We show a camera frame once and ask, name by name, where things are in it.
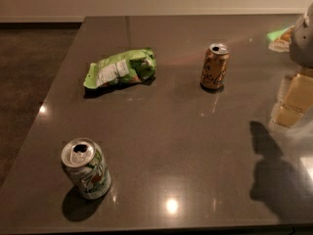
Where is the orange LaCroix can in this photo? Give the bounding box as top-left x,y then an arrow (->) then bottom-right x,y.
201,43 -> 230,90

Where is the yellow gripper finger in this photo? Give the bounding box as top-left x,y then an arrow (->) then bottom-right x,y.
272,70 -> 313,127

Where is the green chip bag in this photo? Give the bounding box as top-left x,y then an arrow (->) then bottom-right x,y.
83,48 -> 157,89

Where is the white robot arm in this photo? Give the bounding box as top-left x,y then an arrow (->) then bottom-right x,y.
268,4 -> 313,127

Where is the white green 7up can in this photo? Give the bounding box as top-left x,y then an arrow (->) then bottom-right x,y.
61,138 -> 112,200

